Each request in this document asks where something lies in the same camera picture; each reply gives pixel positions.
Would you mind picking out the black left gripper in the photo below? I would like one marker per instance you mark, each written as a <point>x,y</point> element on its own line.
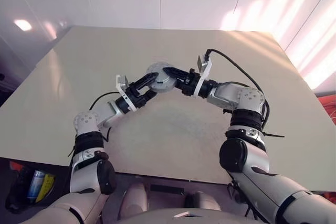
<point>136,96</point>

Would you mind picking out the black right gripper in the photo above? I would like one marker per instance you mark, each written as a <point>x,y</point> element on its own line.
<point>189,82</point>

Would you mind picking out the motor stator with copper windings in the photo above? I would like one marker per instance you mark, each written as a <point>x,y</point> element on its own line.
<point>164,85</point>

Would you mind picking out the grey motor end cap disc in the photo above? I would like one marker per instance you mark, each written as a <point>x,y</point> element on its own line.
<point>157,68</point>

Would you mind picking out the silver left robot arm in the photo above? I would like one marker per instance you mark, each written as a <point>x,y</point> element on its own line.
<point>86,121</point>

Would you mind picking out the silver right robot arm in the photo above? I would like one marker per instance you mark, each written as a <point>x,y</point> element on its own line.
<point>225,95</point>

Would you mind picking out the black bar under table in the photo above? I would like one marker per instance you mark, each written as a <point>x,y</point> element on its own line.
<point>168,189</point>

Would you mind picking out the grey rounded shape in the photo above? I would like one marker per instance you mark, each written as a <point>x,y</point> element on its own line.
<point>202,201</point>
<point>135,197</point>

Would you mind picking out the silver robot torso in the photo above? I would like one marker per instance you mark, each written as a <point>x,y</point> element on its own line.
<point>162,217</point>

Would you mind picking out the yellow perforated item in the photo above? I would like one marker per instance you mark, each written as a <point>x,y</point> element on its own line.
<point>46,188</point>

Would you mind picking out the red fabric object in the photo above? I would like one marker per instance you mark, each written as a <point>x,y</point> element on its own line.
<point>329,196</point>
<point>321,103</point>
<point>15,166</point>

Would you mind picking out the blue can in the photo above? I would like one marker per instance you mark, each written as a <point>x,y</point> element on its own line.
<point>36,183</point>

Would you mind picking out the black bin with bottles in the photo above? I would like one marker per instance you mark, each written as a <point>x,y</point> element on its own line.
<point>15,195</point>

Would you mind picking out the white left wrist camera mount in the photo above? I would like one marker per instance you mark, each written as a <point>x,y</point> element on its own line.
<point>120,82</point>

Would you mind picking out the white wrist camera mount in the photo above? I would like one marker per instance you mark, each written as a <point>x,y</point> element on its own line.
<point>120,82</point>
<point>206,73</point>

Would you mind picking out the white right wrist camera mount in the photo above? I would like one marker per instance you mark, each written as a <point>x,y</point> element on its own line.
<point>206,73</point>

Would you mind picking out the black table frame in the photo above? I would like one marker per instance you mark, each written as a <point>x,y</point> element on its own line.
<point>183,179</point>

